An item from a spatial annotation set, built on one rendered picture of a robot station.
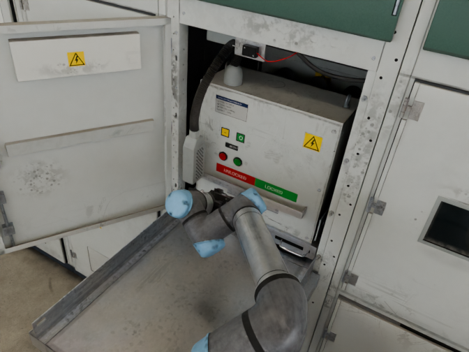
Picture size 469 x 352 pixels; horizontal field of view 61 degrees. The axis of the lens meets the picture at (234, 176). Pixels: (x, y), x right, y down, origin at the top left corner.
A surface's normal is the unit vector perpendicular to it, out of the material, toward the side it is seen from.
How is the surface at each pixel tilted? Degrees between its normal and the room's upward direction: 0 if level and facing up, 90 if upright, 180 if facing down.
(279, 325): 23
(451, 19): 90
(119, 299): 0
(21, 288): 0
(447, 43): 90
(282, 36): 90
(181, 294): 0
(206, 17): 90
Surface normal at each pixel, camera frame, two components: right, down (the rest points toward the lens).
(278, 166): -0.50, 0.45
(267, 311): -0.27, -0.75
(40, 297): 0.08, -0.82
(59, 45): 0.50, 0.52
